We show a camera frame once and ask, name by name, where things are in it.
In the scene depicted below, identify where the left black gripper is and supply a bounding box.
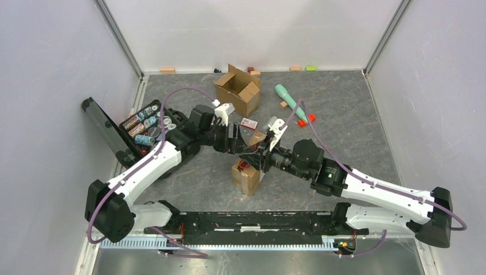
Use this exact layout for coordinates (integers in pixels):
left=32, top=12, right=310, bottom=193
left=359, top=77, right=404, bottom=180
left=199, top=121, right=246, bottom=155

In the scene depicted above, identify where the brown cardboard express box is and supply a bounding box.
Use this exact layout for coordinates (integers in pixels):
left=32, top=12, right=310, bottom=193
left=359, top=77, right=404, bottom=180
left=214, top=64, right=261, bottom=118

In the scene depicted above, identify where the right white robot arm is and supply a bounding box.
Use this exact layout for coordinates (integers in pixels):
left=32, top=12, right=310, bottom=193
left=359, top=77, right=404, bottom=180
left=240, top=139, right=452, bottom=248

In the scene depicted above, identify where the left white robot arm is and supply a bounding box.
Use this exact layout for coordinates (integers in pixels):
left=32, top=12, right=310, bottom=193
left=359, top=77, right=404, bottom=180
left=85, top=103, right=248, bottom=242

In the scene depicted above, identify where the small red white box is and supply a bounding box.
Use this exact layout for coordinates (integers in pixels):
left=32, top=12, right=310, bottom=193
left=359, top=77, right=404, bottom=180
left=240, top=118, right=258, bottom=130

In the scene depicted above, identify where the black case with poker chips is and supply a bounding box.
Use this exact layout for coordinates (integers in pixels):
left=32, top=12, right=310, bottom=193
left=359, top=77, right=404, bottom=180
left=81, top=97, right=198, bottom=181

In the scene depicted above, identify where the tan block far left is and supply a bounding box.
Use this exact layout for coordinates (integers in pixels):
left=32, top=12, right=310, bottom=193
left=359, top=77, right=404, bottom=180
left=159, top=68, right=176, bottom=74

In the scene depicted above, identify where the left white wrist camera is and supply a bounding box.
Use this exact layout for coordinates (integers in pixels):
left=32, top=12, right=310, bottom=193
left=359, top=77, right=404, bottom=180
left=211, top=99, right=235, bottom=126

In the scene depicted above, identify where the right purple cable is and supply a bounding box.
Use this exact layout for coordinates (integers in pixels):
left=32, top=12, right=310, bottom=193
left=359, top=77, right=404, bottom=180
left=279, top=99, right=468, bottom=259

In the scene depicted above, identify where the purple cable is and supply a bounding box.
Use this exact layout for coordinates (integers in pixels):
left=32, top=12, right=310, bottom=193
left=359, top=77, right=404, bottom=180
left=86, top=86, right=221, bottom=259
left=279, top=99, right=468, bottom=259

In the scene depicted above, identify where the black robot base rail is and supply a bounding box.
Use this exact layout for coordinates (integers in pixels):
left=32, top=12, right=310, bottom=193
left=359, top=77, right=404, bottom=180
left=161, top=211, right=369, bottom=245

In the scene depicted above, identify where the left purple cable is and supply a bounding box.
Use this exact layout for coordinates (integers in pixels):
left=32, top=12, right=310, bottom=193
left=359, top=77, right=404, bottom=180
left=86, top=86, right=221, bottom=259

